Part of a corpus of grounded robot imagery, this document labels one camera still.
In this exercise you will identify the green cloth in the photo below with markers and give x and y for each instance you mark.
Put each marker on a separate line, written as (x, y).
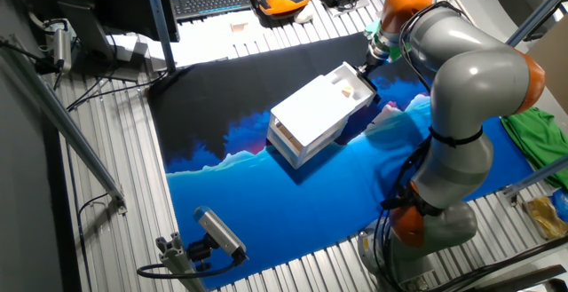
(537, 141)

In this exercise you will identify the pale wooden block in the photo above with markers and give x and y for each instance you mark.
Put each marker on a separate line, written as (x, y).
(239, 27)

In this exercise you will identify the brown cardboard board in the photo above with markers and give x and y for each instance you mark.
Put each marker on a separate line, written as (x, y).
(550, 65)

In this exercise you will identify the aluminium profile bar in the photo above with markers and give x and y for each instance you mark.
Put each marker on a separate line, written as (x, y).
(537, 175)
(66, 123)

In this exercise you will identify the blue plastic bag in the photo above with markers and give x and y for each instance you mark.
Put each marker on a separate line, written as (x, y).
(561, 203)

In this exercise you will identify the aluminium camera mount profile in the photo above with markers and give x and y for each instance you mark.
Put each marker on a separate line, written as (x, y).
(177, 261)

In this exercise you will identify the white drawer cabinet frame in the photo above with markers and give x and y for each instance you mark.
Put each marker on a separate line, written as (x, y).
(310, 110)

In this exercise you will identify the white lumpy object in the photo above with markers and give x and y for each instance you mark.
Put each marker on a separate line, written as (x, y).
(304, 15)

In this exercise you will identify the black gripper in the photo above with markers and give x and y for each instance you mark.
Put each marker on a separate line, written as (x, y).
(377, 53)

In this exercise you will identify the yellow plastic bag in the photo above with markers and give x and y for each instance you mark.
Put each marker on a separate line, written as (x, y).
(543, 216)

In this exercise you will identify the white paper sheet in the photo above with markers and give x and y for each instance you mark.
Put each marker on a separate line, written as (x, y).
(204, 45)

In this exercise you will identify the aluminium profile post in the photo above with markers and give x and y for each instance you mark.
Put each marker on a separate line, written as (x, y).
(159, 21)
(539, 10)

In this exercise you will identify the green wrist mount bracket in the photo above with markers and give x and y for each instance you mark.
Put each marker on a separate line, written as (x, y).
(372, 28)

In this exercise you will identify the silver orange robot arm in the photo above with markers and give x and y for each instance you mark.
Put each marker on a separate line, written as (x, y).
(470, 74)

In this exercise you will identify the silver camera with blue end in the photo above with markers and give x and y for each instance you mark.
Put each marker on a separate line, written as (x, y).
(219, 232)

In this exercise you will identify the small wooden cube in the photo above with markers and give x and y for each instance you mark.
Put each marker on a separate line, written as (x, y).
(347, 91)

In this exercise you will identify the silver camera on mount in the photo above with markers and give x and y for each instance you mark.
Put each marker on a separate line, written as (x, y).
(62, 48)

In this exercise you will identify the black computer keyboard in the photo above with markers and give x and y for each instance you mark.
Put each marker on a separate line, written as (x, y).
(208, 1)

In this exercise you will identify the blue black printed cloth mat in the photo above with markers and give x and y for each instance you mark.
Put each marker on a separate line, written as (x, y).
(288, 207)

